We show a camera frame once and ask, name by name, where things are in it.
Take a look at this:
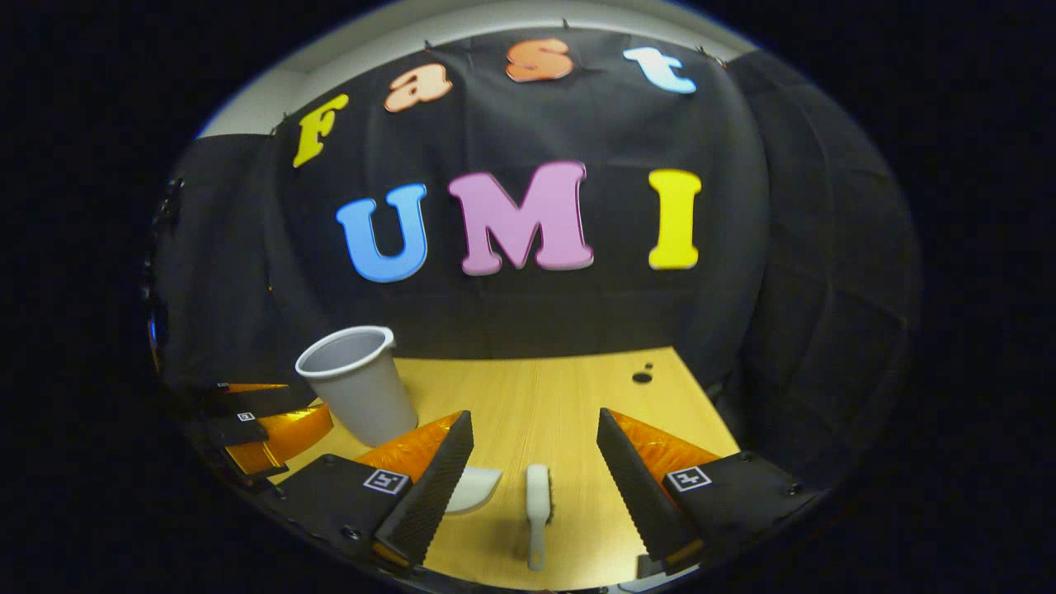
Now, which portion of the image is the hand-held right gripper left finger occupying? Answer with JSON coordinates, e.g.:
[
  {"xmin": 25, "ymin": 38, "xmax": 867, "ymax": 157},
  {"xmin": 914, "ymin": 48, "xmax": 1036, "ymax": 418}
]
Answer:
[{"xmin": 276, "ymin": 410, "xmax": 476, "ymax": 568}]

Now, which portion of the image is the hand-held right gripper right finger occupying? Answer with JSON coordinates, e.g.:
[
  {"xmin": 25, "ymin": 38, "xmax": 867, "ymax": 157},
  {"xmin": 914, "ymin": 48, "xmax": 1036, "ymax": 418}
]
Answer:
[{"xmin": 596, "ymin": 407, "xmax": 823, "ymax": 580}]

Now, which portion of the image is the white plastic dustpan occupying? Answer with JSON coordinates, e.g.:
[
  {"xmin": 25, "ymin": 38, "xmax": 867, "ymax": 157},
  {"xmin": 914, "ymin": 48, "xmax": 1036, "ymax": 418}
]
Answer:
[{"xmin": 445, "ymin": 466, "xmax": 502, "ymax": 516}]

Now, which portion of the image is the white ribbed garbage bin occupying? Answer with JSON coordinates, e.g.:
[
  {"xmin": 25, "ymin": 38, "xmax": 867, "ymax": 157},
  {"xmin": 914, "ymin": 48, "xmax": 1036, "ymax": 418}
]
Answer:
[{"xmin": 295, "ymin": 326, "xmax": 419, "ymax": 448}]

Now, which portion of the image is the wooden desktop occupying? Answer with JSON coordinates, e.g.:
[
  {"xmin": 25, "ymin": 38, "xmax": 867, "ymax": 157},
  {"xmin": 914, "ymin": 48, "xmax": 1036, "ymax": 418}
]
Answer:
[{"xmin": 268, "ymin": 346, "xmax": 743, "ymax": 592}]

